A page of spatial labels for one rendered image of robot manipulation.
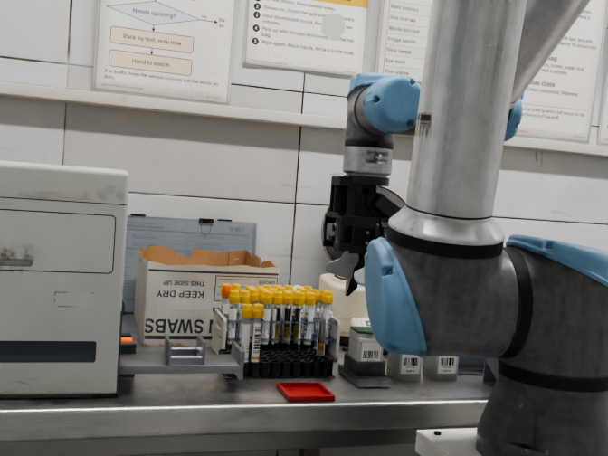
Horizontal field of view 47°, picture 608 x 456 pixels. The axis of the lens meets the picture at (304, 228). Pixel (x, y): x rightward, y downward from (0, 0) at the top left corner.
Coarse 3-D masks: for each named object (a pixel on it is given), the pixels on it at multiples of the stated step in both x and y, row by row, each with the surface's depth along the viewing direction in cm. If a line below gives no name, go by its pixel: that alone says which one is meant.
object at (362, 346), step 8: (352, 336) 109; (360, 336) 107; (368, 336) 107; (352, 344) 109; (360, 344) 106; (368, 344) 107; (376, 344) 107; (352, 352) 109; (360, 352) 106; (368, 352) 107; (376, 352) 107; (360, 360) 106; (368, 360) 107; (376, 360) 107
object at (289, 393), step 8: (280, 384) 101; (288, 384) 102; (296, 384) 102; (304, 384) 102; (312, 384) 103; (320, 384) 102; (280, 392) 99; (288, 392) 99; (296, 392) 99; (304, 392) 100; (312, 392) 100; (320, 392) 100; (328, 392) 98; (288, 400) 95; (296, 400) 95; (304, 400) 96; (312, 400) 96; (320, 400) 96; (328, 400) 97
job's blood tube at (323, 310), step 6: (324, 312) 112; (324, 318) 112; (318, 324) 113; (324, 324) 112; (318, 330) 112; (324, 330) 112; (318, 336) 112; (324, 336) 112; (318, 342) 112; (324, 342) 112; (318, 348) 112; (324, 348) 113; (318, 354) 112; (324, 354) 113
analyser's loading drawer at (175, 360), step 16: (176, 352) 100; (192, 352) 101; (240, 352) 97; (128, 368) 93; (144, 368) 93; (160, 368) 94; (176, 368) 94; (192, 368) 95; (208, 368) 96; (224, 368) 96; (240, 368) 97
